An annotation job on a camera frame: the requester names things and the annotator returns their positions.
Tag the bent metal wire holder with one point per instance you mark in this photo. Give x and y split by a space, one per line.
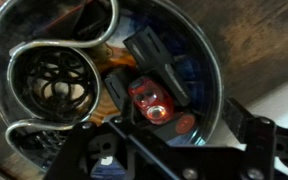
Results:
72 45

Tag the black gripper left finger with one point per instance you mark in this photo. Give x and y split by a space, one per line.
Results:
122 124

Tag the black clip mount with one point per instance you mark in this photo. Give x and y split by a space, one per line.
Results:
151 57

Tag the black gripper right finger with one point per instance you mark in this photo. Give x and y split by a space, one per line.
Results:
257 133

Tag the red bike light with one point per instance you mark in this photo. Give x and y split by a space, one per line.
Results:
152 100

